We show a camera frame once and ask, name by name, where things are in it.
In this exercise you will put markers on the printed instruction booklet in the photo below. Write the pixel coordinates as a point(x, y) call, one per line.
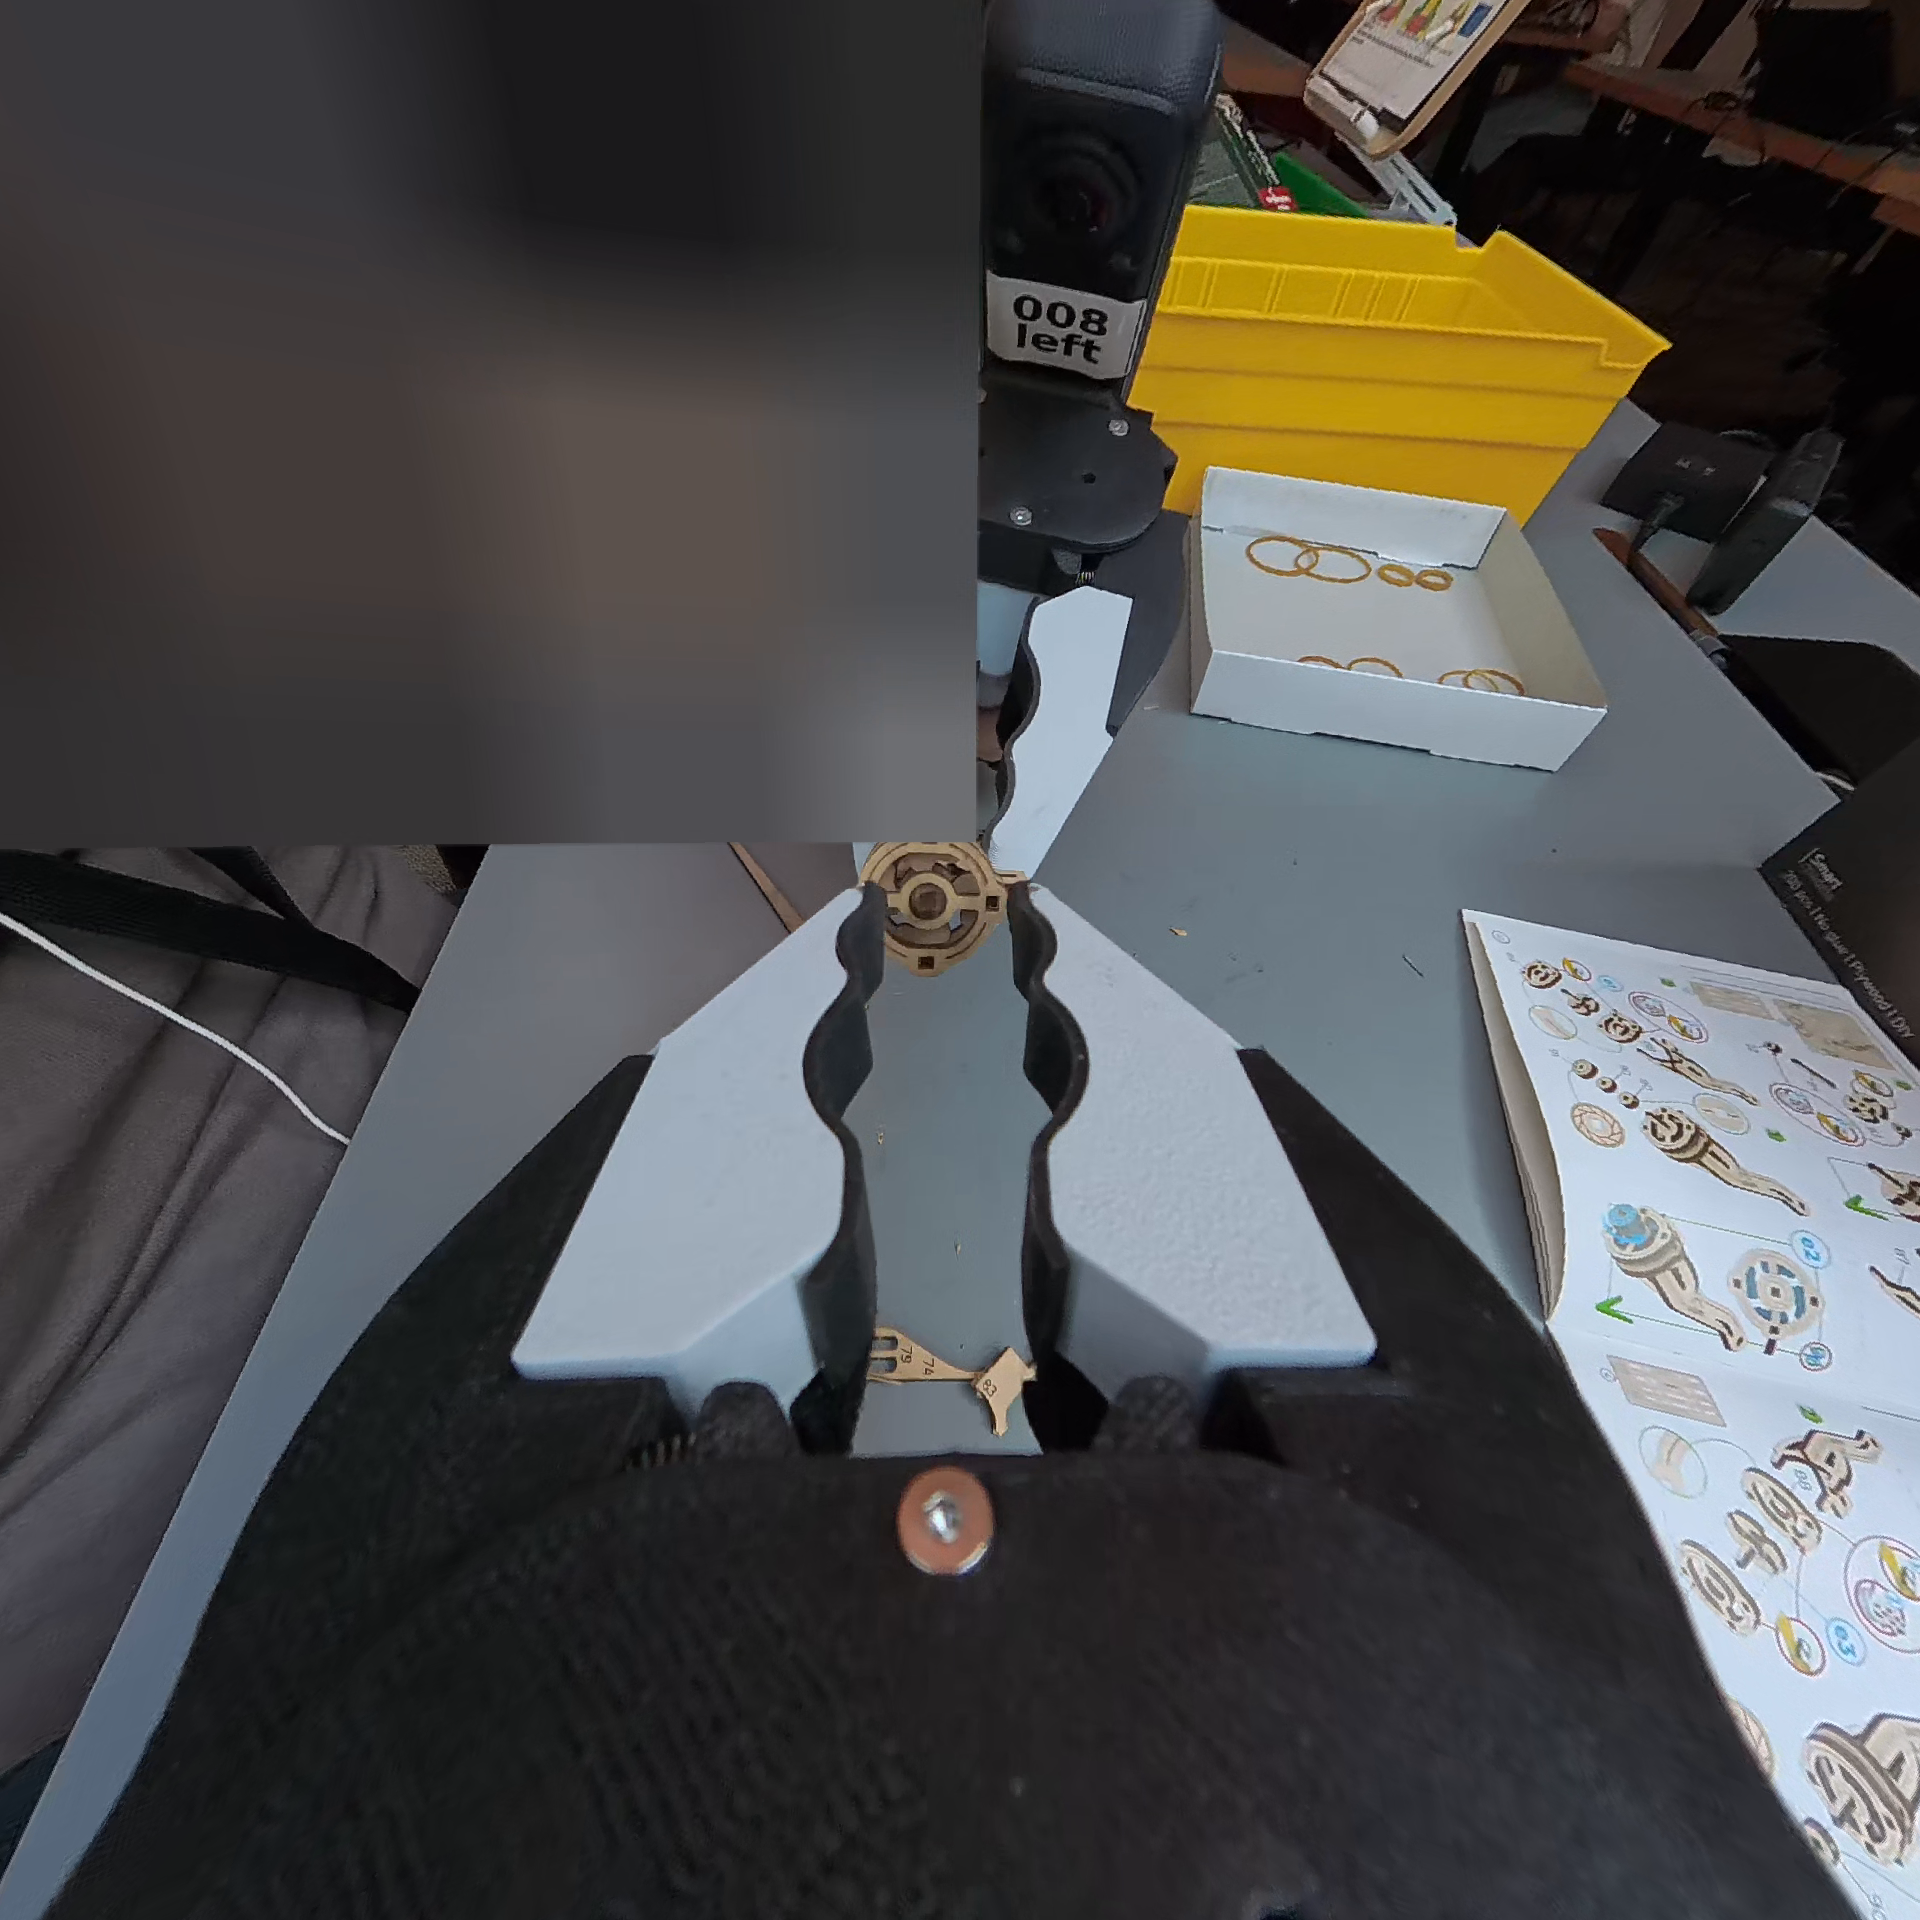
point(1695, 1197)

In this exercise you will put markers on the small angular wooden piece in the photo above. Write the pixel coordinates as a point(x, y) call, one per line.
point(1002, 1381)

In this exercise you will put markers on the yellow plastic bin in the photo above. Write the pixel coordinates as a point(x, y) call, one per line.
point(1350, 390)

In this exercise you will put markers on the black cardboard box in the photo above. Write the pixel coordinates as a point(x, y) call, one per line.
point(1858, 885)

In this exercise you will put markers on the wooden wheel assembly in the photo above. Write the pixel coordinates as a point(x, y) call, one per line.
point(932, 907)

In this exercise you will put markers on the small black adapter box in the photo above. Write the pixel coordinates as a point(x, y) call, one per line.
point(1680, 474)

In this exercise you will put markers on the black slanted device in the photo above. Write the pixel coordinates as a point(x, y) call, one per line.
point(1771, 527)

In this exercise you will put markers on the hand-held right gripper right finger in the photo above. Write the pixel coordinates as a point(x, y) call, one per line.
point(1199, 1215)

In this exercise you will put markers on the green box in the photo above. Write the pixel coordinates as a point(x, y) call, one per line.
point(1305, 187)

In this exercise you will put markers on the white cardboard tray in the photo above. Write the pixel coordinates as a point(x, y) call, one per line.
point(1318, 623)

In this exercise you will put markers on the wooden framed printed board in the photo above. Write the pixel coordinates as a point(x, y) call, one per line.
point(1409, 58)

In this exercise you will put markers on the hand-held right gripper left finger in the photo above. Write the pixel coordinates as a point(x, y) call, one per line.
point(676, 1197)

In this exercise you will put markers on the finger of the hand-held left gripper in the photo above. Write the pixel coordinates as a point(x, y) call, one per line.
point(1077, 704)
point(999, 637)

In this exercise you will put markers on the wooden bench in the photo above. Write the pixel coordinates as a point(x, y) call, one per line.
point(1771, 142)

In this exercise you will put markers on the brown pen-like tool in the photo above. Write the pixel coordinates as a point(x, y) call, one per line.
point(1651, 575)

